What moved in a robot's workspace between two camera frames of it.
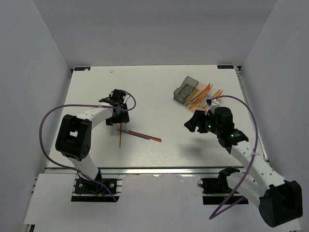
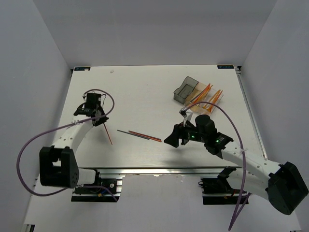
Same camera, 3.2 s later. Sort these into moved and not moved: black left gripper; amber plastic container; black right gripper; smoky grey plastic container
Moved: black left gripper; black right gripper
Not moved: smoky grey plastic container; amber plastic container
